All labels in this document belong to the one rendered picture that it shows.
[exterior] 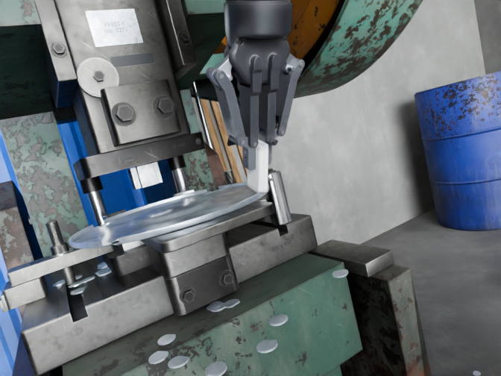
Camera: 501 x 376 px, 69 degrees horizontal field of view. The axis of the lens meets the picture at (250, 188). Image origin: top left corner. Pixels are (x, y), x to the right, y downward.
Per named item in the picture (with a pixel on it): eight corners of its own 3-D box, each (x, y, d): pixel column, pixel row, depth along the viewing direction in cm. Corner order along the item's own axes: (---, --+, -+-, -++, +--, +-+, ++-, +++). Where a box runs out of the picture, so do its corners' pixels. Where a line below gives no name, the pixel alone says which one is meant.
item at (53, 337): (320, 247, 65) (312, 214, 64) (34, 379, 44) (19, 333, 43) (241, 230, 91) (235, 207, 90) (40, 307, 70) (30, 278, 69)
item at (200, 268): (302, 305, 44) (275, 198, 43) (196, 362, 38) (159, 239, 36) (218, 266, 66) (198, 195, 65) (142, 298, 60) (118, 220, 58)
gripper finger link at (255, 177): (264, 145, 47) (259, 147, 47) (263, 193, 50) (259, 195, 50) (250, 138, 49) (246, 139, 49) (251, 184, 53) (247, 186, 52)
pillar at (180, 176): (197, 214, 75) (179, 147, 73) (188, 218, 74) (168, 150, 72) (194, 213, 77) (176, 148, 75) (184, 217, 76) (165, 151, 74)
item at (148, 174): (164, 181, 64) (158, 161, 64) (137, 189, 62) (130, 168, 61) (159, 182, 67) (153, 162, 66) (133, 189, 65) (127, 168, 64)
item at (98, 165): (212, 162, 63) (203, 130, 62) (90, 195, 54) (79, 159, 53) (182, 167, 77) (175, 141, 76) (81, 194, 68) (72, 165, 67)
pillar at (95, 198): (116, 242, 68) (93, 168, 66) (104, 246, 67) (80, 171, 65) (114, 240, 69) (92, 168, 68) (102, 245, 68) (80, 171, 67)
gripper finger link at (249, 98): (264, 56, 41) (253, 57, 40) (261, 149, 46) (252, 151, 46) (245, 51, 44) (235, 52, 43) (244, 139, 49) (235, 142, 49)
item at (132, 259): (231, 233, 65) (227, 217, 64) (116, 277, 55) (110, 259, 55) (198, 225, 79) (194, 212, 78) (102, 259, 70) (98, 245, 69)
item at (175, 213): (288, 176, 63) (287, 171, 63) (227, 227, 36) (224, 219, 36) (148, 204, 73) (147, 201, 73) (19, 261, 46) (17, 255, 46)
